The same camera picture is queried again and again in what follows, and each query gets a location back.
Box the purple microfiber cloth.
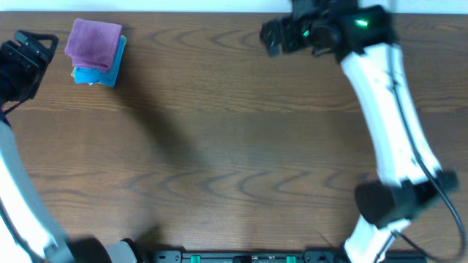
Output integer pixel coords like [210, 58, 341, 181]
[64, 18, 122, 72]

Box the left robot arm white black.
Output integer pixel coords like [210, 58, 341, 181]
[1, 30, 141, 263]

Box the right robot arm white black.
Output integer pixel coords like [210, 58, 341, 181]
[259, 1, 467, 262]

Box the blue folded cloth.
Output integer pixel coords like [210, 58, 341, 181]
[72, 34, 128, 88]

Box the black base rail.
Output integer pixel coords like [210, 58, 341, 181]
[145, 248, 353, 263]

